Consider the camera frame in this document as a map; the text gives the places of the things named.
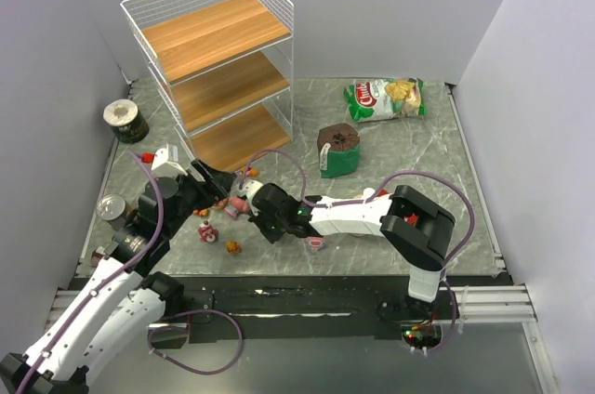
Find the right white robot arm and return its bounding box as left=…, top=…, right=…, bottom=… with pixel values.
left=240, top=180, right=456, bottom=303

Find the green chips bag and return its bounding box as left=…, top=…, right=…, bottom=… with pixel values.
left=343, top=78, right=426, bottom=123

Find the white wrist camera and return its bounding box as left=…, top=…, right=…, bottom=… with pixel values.
left=138, top=144, right=187, bottom=178
left=238, top=179, right=263, bottom=204

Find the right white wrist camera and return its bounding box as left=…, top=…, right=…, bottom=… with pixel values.
left=238, top=179, right=263, bottom=204

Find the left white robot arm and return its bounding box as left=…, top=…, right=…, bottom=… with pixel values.
left=1, top=160, right=236, bottom=393

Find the pink blue bear toy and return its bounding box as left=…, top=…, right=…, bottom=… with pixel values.
left=304, top=236, right=325, bottom=250

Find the dark can white lid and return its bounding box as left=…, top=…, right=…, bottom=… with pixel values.
left=103, top=98, right=150, bottom=144

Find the green wrapped brown roll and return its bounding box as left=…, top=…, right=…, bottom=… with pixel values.
left=317, top=123, right=361, bottom=178

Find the pink pig purple bow toy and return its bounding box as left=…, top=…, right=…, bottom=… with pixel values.
left=224, top=195, right=250, bottom=218

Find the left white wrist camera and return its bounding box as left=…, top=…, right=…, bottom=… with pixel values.
left=138, top=144, right=187, bottom=178

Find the red flat box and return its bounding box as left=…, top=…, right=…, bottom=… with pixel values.
left=386, top=185, right=418, bottom=225

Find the pink bear strawberry donut toy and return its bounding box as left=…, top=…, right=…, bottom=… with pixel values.
left=211, top=198, right=229, bottom=210

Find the small orange bear toy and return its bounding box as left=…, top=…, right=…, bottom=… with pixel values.
left=226, top=241, right=242, bottom=256

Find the white wire wooden shelf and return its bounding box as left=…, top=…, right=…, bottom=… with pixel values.
left=121, top=0, right=295, bottom=171

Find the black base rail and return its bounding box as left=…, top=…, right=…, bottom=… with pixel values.
left=69, top=275, right=512, bottom=344

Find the pink bear cake toy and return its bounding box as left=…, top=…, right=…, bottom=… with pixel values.
left=198, top=219, right=218, bottom=243

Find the silver top drink can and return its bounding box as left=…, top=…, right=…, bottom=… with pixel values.
left=96, top=194, right=136, bottom=230

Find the orange bear red shirt toy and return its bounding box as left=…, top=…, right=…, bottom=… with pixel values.
left=243, top=167, right=258, bottom=177

